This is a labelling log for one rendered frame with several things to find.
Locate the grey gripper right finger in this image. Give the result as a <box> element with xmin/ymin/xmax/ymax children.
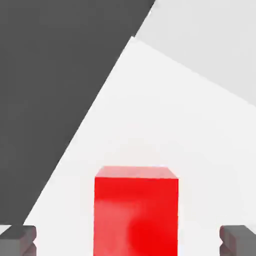
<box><xmin>219</xmin><ymin>224</ymin><xmax>256</xmax><ymax>256</ymax></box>

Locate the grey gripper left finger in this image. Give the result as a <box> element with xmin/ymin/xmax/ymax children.
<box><xmin>0</xmin><ymin>224</ymin><xmax>38</xmax><ymax>256</ymax></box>

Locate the small red cube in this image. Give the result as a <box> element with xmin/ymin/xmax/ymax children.
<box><xmin>93</xmin><ymin>165</ymin><xmax>180</xmax><ymax>256</ymax></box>

